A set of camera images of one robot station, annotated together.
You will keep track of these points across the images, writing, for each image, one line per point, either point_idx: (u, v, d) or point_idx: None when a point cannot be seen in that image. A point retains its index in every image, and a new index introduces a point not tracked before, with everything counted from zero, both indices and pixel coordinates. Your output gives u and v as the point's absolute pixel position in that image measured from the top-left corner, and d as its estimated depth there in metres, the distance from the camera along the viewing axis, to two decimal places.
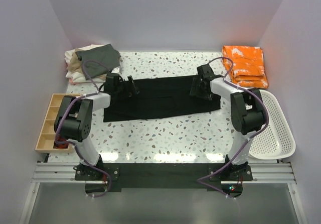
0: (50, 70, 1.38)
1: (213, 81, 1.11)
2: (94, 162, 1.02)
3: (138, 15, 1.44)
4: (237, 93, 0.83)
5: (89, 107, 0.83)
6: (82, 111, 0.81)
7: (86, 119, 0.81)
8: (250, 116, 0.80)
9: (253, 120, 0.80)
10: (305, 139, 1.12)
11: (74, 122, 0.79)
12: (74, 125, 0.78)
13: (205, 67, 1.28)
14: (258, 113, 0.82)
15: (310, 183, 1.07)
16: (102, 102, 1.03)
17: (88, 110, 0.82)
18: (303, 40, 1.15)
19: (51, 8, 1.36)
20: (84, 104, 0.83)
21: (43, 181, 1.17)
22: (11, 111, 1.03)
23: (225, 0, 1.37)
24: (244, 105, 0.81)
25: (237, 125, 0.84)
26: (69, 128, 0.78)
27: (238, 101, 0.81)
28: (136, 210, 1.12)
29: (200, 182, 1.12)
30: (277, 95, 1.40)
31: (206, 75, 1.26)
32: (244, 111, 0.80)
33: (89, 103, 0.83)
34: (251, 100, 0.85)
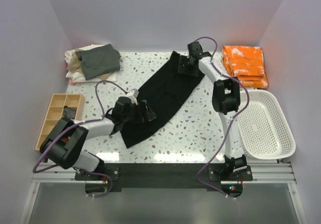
0: (50, 70, 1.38)
1: (201, 60, 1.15)
2: (92, 170, 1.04)
3: (138, 15, 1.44)
4: (220, 81, 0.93)
5: (82, 137, 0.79)
6: (72, 140, 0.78)
7: (73, 149, 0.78)
8: (227, 101, 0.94)
9: (228, 104, 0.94)
10: (305, 139, 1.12)
11: (61, 149, 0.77)
12: (60, 153, 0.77)
13: (195, 44, 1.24)
14: (233, 99, 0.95)
15: (310, 183, 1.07)
16: (103, 129, 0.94)
17: (79, 141, 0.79)
18: (303, 40, 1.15)
19: (51, 8, 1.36)
20: (77, 132, 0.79)
21: (43, 181, 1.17)
22: (12, 111, 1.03)
23: (225, 0, 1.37)
24: (222, 92, 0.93)
25: (216, 107, 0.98)
26: (55, 154, 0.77)
27: (219, 89, 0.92)
28: (137, 210, 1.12)
29: (199, 180, 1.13)
30: (277, 95, 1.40)
31: (196, 51, 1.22)
32: (221, 97, 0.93)
33: (82, 133, 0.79)
34: (230, 86, 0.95)
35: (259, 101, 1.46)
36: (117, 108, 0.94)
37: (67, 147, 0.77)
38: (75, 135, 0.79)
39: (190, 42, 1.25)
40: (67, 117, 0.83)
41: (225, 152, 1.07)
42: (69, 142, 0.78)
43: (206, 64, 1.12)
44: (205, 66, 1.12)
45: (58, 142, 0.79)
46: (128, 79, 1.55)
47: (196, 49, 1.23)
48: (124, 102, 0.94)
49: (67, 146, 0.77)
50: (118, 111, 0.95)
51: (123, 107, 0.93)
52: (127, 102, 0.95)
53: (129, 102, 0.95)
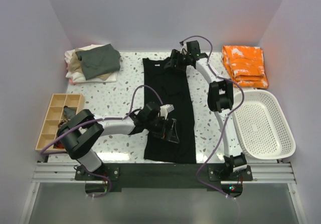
0: (50, 70, 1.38)
1: (198, 61, 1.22)
2: (91, 170, 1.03)
3: (138, 15, 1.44)
4: (215, 83, 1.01)
5: (96, 134, 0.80)
6: (87, 134, 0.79)
7: (85, 144, 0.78)
8: (221, 101, 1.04)
9: (222, 104, 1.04)
10: (305, 139, 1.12)
11: (74, 139, 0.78)
12: (72, 143, 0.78)
13: (194, 43, 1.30)
14: (227, 99, 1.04)
15: (310, 183, 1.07)
16: (122, 128, 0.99)
17: (93, 137, 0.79)
18: (303, 40, 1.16)
19: (51, 8, 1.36)
20: (94, 128, 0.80)
21: (43, 181, 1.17)
22: (12, 111, 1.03)
23: (225, 0, 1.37)
24: (217, 93, 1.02)
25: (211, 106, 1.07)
26: (67, 143, 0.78)
27: (214, 90, 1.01)
28: (137, 210, 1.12)
29: (200, 181, 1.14)
30: (277, 95, 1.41)
31: (193, 51, 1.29)
32: (216, 98, 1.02)
33: (98, 131, 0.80)
34: (224, 87, 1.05)
35: (259, 101, 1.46)
36: (144, 110, 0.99)
37: (81, 139, 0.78)
38: (91, 131, 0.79)
39: (189, 41, 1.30)
40: (89, 110, 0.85)
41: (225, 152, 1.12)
42: (83, 135, 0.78)
43: (202, 65, 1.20)
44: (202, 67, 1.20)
45: (73, 132, 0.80)
46: (128, 79, 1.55)
47: (194, 48, 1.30)
48: (153, 107, 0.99)
49: (81, 139, 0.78)
50: (144, 114, 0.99)
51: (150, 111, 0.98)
52: (156, 109, 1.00)
53: (158, 109, 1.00)
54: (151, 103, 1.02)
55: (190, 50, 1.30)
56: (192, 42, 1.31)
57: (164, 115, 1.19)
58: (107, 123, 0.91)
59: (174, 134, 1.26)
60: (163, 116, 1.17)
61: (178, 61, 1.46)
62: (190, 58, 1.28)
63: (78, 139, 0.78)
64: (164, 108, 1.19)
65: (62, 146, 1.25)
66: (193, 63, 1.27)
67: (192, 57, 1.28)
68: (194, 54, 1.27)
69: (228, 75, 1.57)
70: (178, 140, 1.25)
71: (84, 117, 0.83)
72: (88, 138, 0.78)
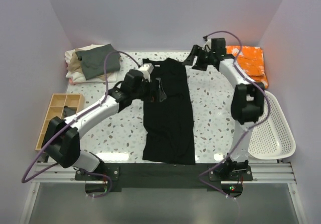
0: (50, 70, 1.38)
1: (223, 61, 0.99)
2: (91, 170, 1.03)
3: (138, 15, 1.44)
4: (242, 85, 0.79)
5: (72, 141, 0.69)
6: (63, 145, 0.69)
7: (69, 152, 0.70)
8: (249, 108, 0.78)
9: (251, 111, 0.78)
10: (305, 140, 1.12)
11: (56, 153, 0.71)
12: (57, 156, 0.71)
13: (220, 42, 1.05)
14: (257, 107, 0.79)
15: (310, 184, 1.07)
16: (108, 112, 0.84)
17: (71, 145, 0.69)
18: (303, 40, 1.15)
19: (51, 8, 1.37)
20: (66, 137, 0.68)
21: (43, 181, 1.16)
22: (12, 112, 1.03)
23: (225, 0, 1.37)
24: (245, 97, 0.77)
25: (234, 114, 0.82)
26: (53, 156, 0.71)
27: (241, 93, 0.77)
28: (137, 210, 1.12)
29: (200, 180, 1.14)
30: (277, 95, 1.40)
31: (218, 51, 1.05)
32: (242, 104, 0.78)
33: (71, 138, 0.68)
34: (254, 92, 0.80)
35: None
36: (126, 81, 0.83)
37: (61, 151, 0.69)
38: (67, 140, 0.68)
39: (216, 39, 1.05)
40: (57, 118, 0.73)
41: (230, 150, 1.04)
42: (61, 147, 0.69)
43: (228, 66, 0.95)
44: (227, 69, 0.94)
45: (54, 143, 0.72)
46: None
47: (219, 47, 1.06)
48: (135, 75, 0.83)
49: (60, 152, 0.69)
50: (127, 85, 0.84)
51: (133, 81, 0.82)
52: (138, 75, 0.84)
53: (141, 75, 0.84)
54: (130, 71, 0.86)
55: (215, 48, 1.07)
56: (219, 39, 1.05)
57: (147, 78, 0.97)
58: (84, 120, 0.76)
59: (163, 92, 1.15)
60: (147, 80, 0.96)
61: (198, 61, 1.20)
62: (213, 59, 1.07)
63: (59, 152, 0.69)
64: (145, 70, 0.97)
65: None
66: (216, 65, 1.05)
67: (215, 58, 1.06)
68: (218, 56, 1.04)
69: None
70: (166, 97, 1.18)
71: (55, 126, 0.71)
72: (67, 148, 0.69)
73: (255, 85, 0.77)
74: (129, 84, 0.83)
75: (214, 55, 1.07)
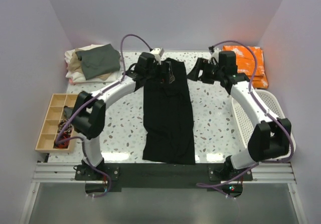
0: (50, 69, 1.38)
1: (235, 86, 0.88)
2: (94, 164, 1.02)
3: (138, 15, 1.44)
4: (264, 123, 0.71)
5: (102, 110, 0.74)
6: (93, 114, 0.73)
7: (97, 122, 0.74)
8: (272, 150, 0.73)
9: (273, 153, 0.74)
10: (305, 140, 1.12)
11: (84, 123, 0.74)
12: (85, 126, 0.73)
13: (231, 59, 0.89)
14: (280, 148, 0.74)
15: (310, 184, 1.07)
16: (125, 91, 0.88)
17: (100, 114, 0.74)
18: (303, 40, 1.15)
19: (51, 8, 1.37)
20: (96, 106, 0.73)
21: (43, 181, 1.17)
22: (12, 112, 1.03)
23: (225, 0, 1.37)
24: (269, 138, 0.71)
25: (254, 153, 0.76)
26: (81, 127, 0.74)
27: (265, 135, 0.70)
28: (137, 210, 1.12)
29: (200, 185, 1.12)
30: (277, 95, 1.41)
31: (228, 70, 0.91)
32: (265, 145, 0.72)
33: (101, 107, 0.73)
34: (277, 129, 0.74)
35: None
36: (140, 63, 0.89)
37: (90, 120, 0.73)
38: (96, 109, 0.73)
39: (226, 56, 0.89)
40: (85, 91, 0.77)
41: (232, 156, 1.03)
42: (91, 116, 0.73)
43: (243, 92, 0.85)
44: (242, 95, 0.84)
45: (81, 116, 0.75)
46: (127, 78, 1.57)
47: (229, 65, 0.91)
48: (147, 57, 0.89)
49: (90, 121, 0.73)
50: (141, 67, 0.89)
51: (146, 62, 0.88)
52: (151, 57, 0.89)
53: (153, 57, 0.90)
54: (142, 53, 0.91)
55: (223, 66, 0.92)
56: (229, 56, 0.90)
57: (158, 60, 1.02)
58: (107, 95, 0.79)
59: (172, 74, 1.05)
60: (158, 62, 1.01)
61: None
62: (223, 79, 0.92)
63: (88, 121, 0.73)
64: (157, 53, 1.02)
65: (62, 146, 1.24)
66: (227, 86, 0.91)
67: (226, 78, 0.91)
68: (229, 76, 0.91)
69: None
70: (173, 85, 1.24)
71: (83, 99, 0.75)
72: (97, 116, 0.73)
73: (280, 126, 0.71)
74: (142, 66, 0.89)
75: (223, 74, 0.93)
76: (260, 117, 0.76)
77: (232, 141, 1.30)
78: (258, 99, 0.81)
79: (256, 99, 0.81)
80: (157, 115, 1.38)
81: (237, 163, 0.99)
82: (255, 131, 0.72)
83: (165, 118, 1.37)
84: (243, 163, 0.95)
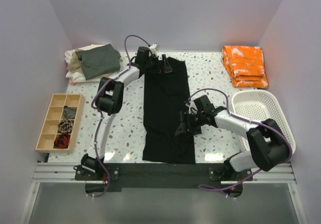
0: (50, 69, 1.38)
1: (217, 116, 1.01)
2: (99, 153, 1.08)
3: (138, 15, 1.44)
4: (254, 129, 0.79)
5: (121, 89, 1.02)
6: (115, 92, 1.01)
7: (118, 99, 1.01)
8: (274, 152, 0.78)
9: (277, 154, 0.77)
10: (305, 139, 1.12)
11: (109, 100, 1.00)
12: (109, 103, 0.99)
13: (204, 99, 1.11)
14: (280, 147, 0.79)
15: (310, 184, 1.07)
16: (132, 77, 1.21)
17: (121, 92, 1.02)
18: (303, 40, 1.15)
19: (51, 8, 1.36)
20: (117, 86, 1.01)
21: (43, 180, 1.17)
22: (12, 112, 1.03)
23: (225, 0, 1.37)
24: (264, 141, 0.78)
25: (260, 162, 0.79)
26: (106, 103, 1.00)
27: (258, 138, 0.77)
28: (137, 209, 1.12)
29: (201, 187, 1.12)
30: (277, 95, 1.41)
31: (207, 108, 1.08)
32: (266, 150, 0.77)
33: (121, 86, 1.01)
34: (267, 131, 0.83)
35: (259, 101, 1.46)
36: (139, 54, 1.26)
37: (114, 98, 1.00)
38: (117, 88, 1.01)
39: (199, 98, 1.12)
40: (105, 78, 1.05)
41: (232, 160, 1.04)
42: (114, 94, 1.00)
43: (224, 117, 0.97)
44: (226, 120, 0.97)
45: (104, 95, 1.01)
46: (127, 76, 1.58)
47: (206, 104, 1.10)
48: (144, 49, 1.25)
49: (114, 98, 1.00)
50: (141, 57, 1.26)
51: (143, 53, 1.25)
52: (146, 48, 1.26)
53: (148, 48, 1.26)
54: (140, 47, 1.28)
55: (202, 107, 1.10)
56: (202, 98, 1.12)
57: (155, 53, 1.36)
58: (122, 79, 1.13)
59: (168, 66, 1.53)
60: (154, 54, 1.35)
61: (190, 123, 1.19)
62: (206, 117, 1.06)
63: (113, 98, 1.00)
64: (153, 48, 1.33)
65: (62, 146, 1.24)
66: (212, 122, 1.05)
67: (208, 115, 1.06)
68: (209, 113, 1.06)
69: (228, 75, 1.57)
70: (172, 70, 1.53)
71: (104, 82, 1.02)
72: (119, 93, 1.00)
73: (268, 127, 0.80)
74: (141, 57, 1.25)
75: (204, 114, 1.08)
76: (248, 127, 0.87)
77: (232, 141, 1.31)
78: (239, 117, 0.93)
79: (237, 117, 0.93)
80: (157, 115, 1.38)
81: (239, 167, 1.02)
82: (251, 140, 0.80)
83: (165, 118, 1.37)
84: (245, 166, 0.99)
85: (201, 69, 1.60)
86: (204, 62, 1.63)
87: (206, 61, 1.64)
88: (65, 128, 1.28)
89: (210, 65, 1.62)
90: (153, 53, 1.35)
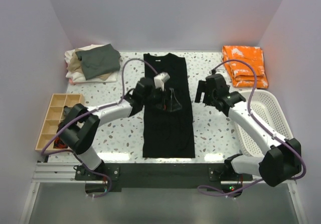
0: (50, 70, 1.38)
1: (232, 107, 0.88)
2: (92, 168, 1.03)
3: (138, 15, 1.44)
4: (274, 148, 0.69)
5: (94, 125, 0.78)
6: (85, 127, 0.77)
7: (86, 137, 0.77)
8: (287, 173, 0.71)
9: (289, 174, 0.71)
10: (305, 140, 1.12)
11: (74, 135, 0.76)
12: (73, 139, 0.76)
13: (219, 81, 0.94)
14: (295, 168, 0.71)
15: (311, 184, 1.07)
16: (119, 114, 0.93)
17: (92, 129, 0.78)
18: (303, 41, 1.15)
19: (51, 8, 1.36)
20: (91, 121, 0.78)
21: (43, 180, 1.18)
22: (12, 112, 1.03)
23: (225, 0, 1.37)
24: (282, 162, 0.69)
25: (268, 178, 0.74)
26: (69, 138, 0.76)
27: (278, 161, 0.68)
28: (137, 209, 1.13)
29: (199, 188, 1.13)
30: (277, 95, 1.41)
31: (220, 92, 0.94)
32: (281, 171, 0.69)
33: (95, 122, 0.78)
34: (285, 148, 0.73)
35: (259, 101, 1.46)
36: (137, 89, 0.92)
37: (81, 134, 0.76)
38: (89, 123, 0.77)
39: (213, 79, 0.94)
40: (81, 104, 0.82)
41: (234, 161, 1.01)
42: (82, 129, 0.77)
43: (243, 114, 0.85)
44: (242, 117, 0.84)
45: (71, 128, 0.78)
46: (126, 77, 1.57)
47: (220, 87, 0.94)
48: (145, 84, 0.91)
49: (81, 133, 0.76)
50: (139, 93, 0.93)
51: (143, 89, 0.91)
52: (148, 84, 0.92)
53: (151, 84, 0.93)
54: (141, 79, 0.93)
55: (215, 89, 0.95)
56: (217, 79, 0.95)
57: (160, 87, 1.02)
58: (101, 112, 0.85)
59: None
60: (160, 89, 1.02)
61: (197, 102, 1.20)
62: (218, 102, 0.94)
63: (78, 134, 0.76)
64: (159, 79, 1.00)
65: (62, 146, 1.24)
66: (224, 109, 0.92)
67: (220, 100, 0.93)
68: (222, 98, 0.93)
69: (228, 75, 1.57)
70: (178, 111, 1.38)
71: (77, 111, 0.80)
72: (89, 131, 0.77)
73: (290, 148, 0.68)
74: (140, 92, 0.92)
75: (216, 98, 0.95)
76: (269, 142, 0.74)
77: (232, 141, 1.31)
78: (260, 121, 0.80)
79: (259, 122, 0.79)
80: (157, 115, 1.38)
81: (239, 169, 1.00)
82: (268, 158, 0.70)
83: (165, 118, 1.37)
84: (246, 170, 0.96)
85: (201, 69, 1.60)
86: (204, 62, 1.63)
87: (206, 61, 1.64)
88: None
89: (210, 64, 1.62)
90: (157, 85, 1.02)
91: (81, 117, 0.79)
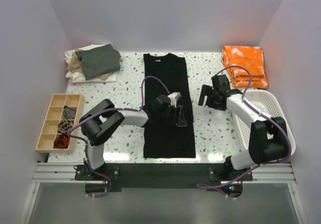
0: (50, 69, 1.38)
1: (229, 98, 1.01)
2: (93, 167, 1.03)
3: (138, 15, 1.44)
4: (259, 122, 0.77)
5: (118, 122, 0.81)
6: (109, 121, 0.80)
7: (107, 131, 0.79)
8: (271, 149, 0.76)
9: (274, 152, 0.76)
10: (305, 140, 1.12)
11: (96, 126, 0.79)
12: (94, 129, 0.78)
13: (222, 78, 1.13)
14: (281, 147, 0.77)
15: (311, 185, 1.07)
16: (136, 121, 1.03)
17: (115, 124, 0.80)
18: (303, 40, 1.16)
19: (50, 8, 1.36)
20: (116, 116, 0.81)
21: (43, 180, 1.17)
22: (12, 111, 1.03)
23: (225, 0, 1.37)
24: (265, 135, 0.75)
25: (255, 155, 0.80)
26: (91, 128, 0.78)
27: (261, 131, 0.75)
28: (137, 209, 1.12)
29: (198, 186, 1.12)
30: (277, 95, 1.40)
31: (222, 88, 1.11)
32: (264, 144, 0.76)
33: (120, 119, 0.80)
34: (273, 129, 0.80)
35: (259, 101, 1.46)
36: (155, 104, 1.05)
37: (103, 126, 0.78)
38: (114, 118, 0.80)
39: (217, 76, 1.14)
40: (109, 100, 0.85)
41: (232, 157, 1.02)
42: (106, 122, 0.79)
43: (237, 102, 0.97)
44: (236, 104, 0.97)
45: (95, 120, 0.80)
46: (126, 77, 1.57)
47: (222, 84, 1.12)
48: (163, 101, 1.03)
49: (103, 125, 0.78)
50: (155, 107, 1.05)
51: (160, 106, 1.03)
52: (166, 101, 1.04)
53: (168, 102, 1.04)
54: (162, 96, 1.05)
55: (218, 85, 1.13)
56: (220, 76, 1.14)
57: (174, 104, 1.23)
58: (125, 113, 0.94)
59: (183, 120, 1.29)
60: (174, 105, 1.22)
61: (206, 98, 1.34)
62: (218, 95, 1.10)
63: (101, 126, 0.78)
64: (173, 97, 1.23)
65: (62, 146, 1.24)
66: (223, 101, 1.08)
67: (221, 94, 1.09)
68: (223, 92, 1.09)
69: (228, 75, 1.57)
70: (187, 124, 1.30)
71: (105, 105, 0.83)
72: (112, 125, 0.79)
73: (273, 123, 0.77)
74: (157, 106, 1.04)
75: (218, 91, 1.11)
76: (255, 119, 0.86)
77: (232, 141, 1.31)
78: (249, 103, 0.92)
79: (249, 104, 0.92)
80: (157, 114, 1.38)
81: (238, 165, 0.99)
82: (252, 132, 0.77)
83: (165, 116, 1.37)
84: (244, 164, 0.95)
85: (201, 69, 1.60)
86: (204, 62, 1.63)
87: (206, 61, 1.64)
88: (65, 128, 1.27)
89: (210, 64, 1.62)
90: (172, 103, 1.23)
91: (107, 111, 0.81)
